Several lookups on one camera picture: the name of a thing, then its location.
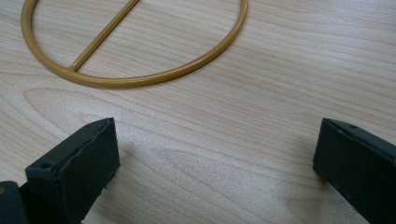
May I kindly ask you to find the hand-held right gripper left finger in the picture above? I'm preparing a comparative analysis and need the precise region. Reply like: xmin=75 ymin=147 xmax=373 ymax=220
xmin=19 ymin=117 xmax=121 ymax=224

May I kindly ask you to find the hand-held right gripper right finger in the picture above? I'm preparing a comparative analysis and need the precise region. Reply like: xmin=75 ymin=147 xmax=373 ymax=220
xmin=312 ymin=118 xmax=396 ymax=224

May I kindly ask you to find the gold metal ring stand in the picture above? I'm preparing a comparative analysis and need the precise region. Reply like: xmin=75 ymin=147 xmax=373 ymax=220
xmin=20 ymin=0 xmax=249 ymax=89

